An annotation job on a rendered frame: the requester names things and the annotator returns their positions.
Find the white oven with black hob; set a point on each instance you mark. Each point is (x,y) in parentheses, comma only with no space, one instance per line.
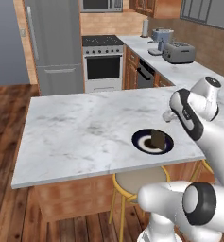
(103,63)

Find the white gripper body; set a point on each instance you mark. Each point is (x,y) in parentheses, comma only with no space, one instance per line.
(168,116)

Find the grey framed window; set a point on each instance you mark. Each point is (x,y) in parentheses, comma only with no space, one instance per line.
(208,12)

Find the grey fridge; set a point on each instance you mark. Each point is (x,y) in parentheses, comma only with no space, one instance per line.
(58,47)

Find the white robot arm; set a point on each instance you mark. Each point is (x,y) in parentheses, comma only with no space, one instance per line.
(211,145)

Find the white wall switch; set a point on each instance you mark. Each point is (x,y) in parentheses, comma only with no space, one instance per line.
(23,32)

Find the wooden island counter base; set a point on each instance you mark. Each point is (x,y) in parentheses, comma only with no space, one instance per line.
(75,198)

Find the white paper towel roll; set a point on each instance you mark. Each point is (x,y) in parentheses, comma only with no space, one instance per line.
(145,27)

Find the dark blue round plate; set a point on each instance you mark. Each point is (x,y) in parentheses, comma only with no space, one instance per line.
(138,141)

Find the wooden wall cupboards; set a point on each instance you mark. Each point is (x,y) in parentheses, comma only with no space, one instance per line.
(156,8)

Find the silver microwave oven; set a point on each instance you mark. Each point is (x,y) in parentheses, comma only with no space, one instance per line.
(100,5)

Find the silver toaster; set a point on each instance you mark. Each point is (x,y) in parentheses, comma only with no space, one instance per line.
(179,53)

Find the wooden base cupboards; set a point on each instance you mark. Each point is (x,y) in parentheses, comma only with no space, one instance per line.
(130,71)

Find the yellow stool with beige seat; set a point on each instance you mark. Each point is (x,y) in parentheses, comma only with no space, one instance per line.
(134,181)

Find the pale blue coffee machine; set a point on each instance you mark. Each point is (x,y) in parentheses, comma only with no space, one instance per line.
(162,39)

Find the black dishwasher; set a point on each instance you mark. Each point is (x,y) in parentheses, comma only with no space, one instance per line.
(145,74)

